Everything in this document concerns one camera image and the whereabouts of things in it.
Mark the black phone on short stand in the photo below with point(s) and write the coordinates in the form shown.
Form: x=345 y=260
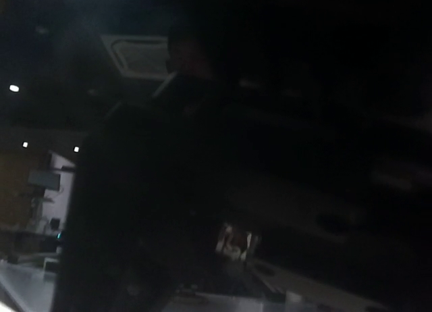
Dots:
x=285 y=149

